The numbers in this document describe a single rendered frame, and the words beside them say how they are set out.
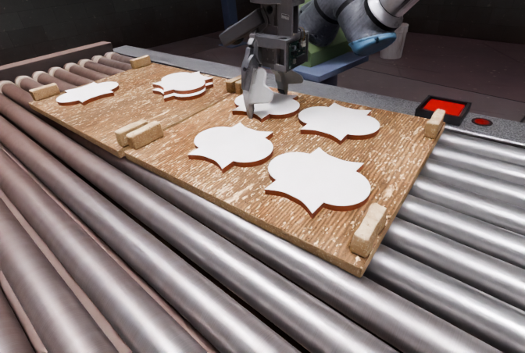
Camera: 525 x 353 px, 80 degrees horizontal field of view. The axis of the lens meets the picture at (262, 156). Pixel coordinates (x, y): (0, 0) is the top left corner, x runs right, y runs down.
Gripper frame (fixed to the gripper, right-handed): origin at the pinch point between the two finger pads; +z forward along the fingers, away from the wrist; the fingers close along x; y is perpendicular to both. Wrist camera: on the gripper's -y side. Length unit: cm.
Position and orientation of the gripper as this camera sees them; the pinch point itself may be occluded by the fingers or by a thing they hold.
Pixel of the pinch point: (266, 103)
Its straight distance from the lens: 63.2
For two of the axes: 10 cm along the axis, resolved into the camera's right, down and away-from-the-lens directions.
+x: 6.1, -4.7, 6.4
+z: 0.4, 8.2, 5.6
